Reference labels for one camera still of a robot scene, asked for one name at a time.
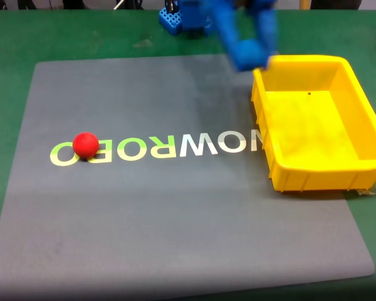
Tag clear tape piece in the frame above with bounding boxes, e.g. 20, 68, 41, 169
356, 184, 376, 197

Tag gray mat with lettering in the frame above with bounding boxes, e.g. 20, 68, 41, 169
0, 53, 376, 297

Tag red ball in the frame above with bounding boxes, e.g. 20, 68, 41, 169
72, 132, 100, 159

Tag yellow plastic bin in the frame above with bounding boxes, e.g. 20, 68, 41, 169
250, 55, 376, 194

